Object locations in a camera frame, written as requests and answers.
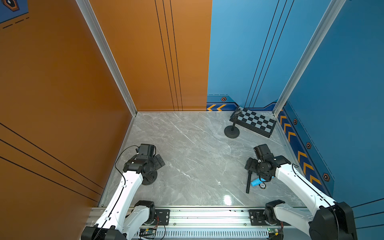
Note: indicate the left circuit board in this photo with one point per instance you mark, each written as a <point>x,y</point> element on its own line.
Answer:
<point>147,234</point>

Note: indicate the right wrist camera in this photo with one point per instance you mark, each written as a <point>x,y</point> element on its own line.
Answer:
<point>261,151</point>

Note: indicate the black mic clip pole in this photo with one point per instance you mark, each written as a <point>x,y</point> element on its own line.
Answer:
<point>248,182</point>
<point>237,113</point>

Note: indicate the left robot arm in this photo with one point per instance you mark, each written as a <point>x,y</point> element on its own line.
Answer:
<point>116,223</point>

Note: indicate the folded chess board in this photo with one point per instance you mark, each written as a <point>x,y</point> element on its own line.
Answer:
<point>254,121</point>

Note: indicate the circuit board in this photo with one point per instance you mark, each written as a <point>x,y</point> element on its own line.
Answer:
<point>275,234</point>
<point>147,234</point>

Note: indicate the light blue tube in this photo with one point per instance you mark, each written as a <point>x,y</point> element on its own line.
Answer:
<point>256,182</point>

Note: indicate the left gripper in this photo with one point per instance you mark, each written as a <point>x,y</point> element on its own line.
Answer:
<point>159,161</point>

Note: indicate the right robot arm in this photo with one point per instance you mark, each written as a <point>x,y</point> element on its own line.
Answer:
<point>326,220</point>

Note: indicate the right circuit board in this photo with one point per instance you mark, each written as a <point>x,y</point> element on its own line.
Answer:
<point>275,234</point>

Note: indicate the aluminium front rail frame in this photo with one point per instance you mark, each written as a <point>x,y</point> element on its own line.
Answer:
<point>218,218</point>

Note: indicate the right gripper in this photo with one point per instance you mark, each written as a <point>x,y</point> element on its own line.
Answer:
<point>250,165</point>

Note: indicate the black round stand base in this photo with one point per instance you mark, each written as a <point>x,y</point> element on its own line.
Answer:
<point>231,132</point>

